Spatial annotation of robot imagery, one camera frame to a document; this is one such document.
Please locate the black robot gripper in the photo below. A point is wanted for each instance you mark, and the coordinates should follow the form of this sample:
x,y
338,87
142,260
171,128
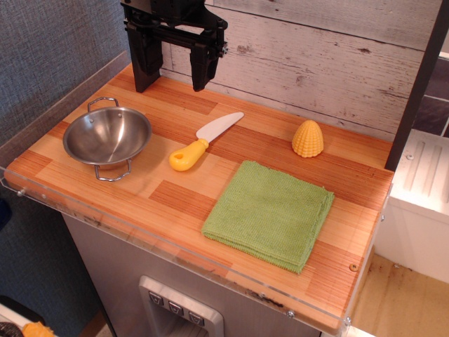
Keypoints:
x,y
188,24

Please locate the yellow plastic toy corn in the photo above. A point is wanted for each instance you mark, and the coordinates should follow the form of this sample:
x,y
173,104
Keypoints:
x,y
308,140

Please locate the yellow toy food bottom left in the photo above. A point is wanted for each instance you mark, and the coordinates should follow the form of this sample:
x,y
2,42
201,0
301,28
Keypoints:
x,y
37,329

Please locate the green folded cloth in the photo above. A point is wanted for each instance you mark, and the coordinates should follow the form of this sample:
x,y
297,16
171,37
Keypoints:
x,y
270,215

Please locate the clear acrylic edge guard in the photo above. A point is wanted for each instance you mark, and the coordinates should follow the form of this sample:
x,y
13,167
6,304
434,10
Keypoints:
x,y
165,211

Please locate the silver toy fridge cabinet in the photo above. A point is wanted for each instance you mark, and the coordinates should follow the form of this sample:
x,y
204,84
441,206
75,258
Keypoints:
x,y
115,267

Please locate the grey ice dispenser panel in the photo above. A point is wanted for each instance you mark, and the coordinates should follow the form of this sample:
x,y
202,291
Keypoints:
x,y
172,313

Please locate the white toy sink unit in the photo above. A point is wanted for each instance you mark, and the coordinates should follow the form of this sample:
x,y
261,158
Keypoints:
x,y
414,228

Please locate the yellow handled white toy knife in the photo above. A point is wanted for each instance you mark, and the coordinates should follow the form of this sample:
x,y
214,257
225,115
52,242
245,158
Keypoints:
x,y
185,158

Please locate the stainless steel bowl with handles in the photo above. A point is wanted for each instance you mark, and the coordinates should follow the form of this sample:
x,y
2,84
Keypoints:
x,y
108,134

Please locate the dark vertical post right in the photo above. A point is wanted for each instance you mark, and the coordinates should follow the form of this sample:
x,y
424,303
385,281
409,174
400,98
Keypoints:
x,y
422,79

